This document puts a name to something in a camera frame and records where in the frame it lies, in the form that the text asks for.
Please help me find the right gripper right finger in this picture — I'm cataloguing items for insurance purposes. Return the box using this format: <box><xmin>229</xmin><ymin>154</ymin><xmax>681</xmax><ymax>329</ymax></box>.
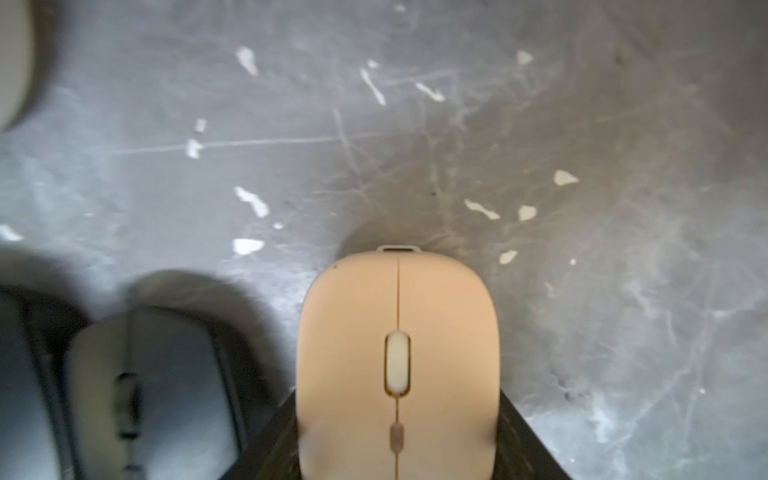
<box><xmin>495</xmin><ymin>391</ymin><xmax>570</xmax><ymax>480</ymax></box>

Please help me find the pink mouse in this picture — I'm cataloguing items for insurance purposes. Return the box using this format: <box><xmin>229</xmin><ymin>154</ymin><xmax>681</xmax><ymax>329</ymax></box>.
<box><xmin>295</xmin><ymin>248</ymin><xmax>500</xmax><ymax>479</ymax></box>

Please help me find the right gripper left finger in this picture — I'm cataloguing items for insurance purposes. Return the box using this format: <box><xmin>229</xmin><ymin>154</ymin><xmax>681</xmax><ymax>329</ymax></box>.
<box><xmin>221</xmin><ymin>391</ymin><xmax>300</xmax><ymax>480</ymax></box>

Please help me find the black mouse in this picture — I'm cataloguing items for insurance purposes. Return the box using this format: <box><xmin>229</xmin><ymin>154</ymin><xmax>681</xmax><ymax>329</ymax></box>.
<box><xmin>1</xmin><ymin>292</ymin><xmax>63</xmax><ymax>479</ymax></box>
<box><xmin>64</xmin><ymin>307</ymin><xmax>244</xmax><ymax>479</ymax></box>

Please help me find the black mouse middle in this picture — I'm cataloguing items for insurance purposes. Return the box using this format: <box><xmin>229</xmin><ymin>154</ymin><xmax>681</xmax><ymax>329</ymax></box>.
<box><xmin>1</xmin><ymin>292</ymin><xmax>63</xmax><ymax>479</ymax></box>

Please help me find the white storage box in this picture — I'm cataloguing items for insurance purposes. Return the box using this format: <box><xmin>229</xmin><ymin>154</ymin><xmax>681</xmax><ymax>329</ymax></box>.
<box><xmin>0</xmin><ymin>0</ymin><xmax>35</xmax><ymax>131</ymax></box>

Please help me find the black mouse right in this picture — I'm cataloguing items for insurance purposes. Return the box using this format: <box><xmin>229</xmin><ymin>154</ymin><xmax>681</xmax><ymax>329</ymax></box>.
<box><xmin>64</xmin><ymin>307</ymin><xmax>244</xmax><ymax>479</ymax></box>

